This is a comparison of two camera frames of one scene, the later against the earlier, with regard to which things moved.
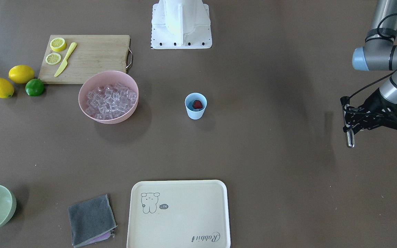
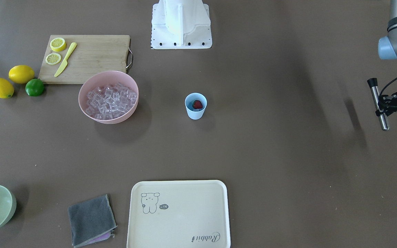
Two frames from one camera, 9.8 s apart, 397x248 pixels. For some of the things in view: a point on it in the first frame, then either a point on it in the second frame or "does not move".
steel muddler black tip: (350, 137) → (373, 82)
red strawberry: (197, 104) does not move
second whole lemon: (1, 88) does not move
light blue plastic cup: (193, 113) does not move
